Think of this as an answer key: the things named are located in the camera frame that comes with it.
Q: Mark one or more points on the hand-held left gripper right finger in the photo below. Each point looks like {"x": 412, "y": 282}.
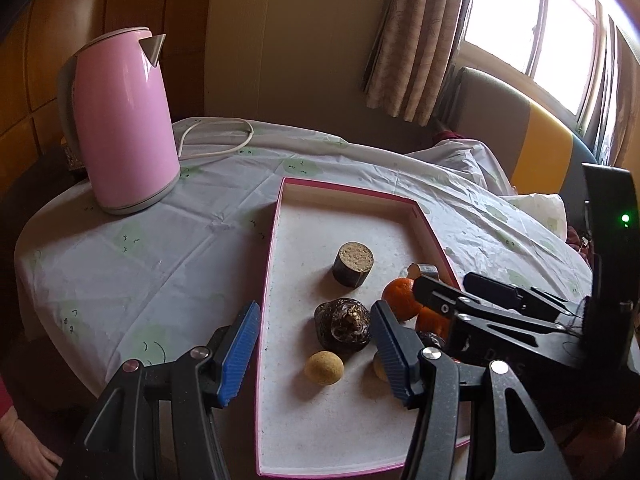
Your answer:
{"x": 387, "y": 355}

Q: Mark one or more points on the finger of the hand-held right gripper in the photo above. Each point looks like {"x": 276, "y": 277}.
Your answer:
{"x": 500, "y": 292}
{"x": 450, "y": 305}

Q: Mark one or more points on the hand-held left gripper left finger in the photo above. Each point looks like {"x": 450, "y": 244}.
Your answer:
{"x": 240, "y": 355}

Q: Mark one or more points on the small tan longan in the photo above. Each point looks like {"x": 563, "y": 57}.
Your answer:
{"x": 324, "y": 368}
{"x": 378, "y": 367}

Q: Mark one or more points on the large orange mandarin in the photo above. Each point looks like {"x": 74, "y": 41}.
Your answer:
{"x": 432, "y": 322}

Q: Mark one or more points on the small dark sugarcane chunk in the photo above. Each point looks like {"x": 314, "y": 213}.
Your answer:
{"x": 429, "y": 271}

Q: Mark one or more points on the small orange mandarin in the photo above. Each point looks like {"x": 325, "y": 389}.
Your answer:
{"x": 397, "y": 300}

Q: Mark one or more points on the dark brown water chestnut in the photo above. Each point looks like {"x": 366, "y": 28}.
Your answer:
{"x": 344, "y": 322}

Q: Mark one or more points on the dark sugarcane piece tan top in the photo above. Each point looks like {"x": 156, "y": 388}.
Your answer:
{"x": 353, "y": 265}

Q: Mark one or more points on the pink cardboard box tray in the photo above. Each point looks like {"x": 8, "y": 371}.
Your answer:
{"x": 310, "y": 435}

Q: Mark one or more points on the dark red cloth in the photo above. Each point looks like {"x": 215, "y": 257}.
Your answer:
{"x": 577, "y": 242}

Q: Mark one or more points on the white pillow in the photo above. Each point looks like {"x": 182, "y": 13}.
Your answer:
{"x": 537, "y": 210}

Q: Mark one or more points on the white green-patterned tablecloth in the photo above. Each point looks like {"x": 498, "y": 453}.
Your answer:
{"x": 150, "y": 260}

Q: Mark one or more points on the white crumpled sheet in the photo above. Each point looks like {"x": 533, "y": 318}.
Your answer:
{"x": 460, "y": 165}

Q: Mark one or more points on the grey yellow teal sofa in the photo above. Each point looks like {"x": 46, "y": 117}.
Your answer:
{"x": 540, "y": 150}

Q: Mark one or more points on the beige side curtain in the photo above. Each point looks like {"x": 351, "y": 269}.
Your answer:
{"x": 622, "y": 85}

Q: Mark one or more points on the pink electric kettle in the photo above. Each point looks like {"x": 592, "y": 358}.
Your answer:
{"x": 125, "y": 125}

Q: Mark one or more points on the window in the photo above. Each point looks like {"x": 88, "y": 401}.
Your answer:
{"x": 530, "y": 25}

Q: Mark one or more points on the brown patterned box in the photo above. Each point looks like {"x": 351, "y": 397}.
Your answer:
{"x": 72, "y": 155}

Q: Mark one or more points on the beige patterned curtain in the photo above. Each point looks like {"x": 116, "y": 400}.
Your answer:
{"x": 415, "y": 35}

